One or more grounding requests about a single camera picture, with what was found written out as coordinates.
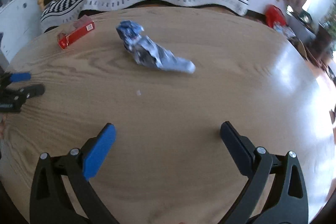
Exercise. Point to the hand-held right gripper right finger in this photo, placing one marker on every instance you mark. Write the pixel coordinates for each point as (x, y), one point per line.
(236, 150)

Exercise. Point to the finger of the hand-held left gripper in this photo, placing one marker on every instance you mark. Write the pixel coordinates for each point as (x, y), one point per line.
(34, 90)
(21, 77)

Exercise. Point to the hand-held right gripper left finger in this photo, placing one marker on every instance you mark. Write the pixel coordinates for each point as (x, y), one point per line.
(99, 150)

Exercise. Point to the blue and white paper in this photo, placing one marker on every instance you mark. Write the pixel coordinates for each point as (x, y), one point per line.
(152, 48)

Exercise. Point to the white cabinet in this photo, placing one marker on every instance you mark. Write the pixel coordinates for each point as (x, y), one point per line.
(18, 22)

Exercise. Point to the small white paper scrap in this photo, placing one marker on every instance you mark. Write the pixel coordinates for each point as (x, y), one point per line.
(138, 92)

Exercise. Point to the red cardboard box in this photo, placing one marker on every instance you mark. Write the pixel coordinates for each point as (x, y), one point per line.
(76, 33)

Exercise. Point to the red plastic bag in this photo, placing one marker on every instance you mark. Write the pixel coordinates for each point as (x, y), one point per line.
(275, 15)

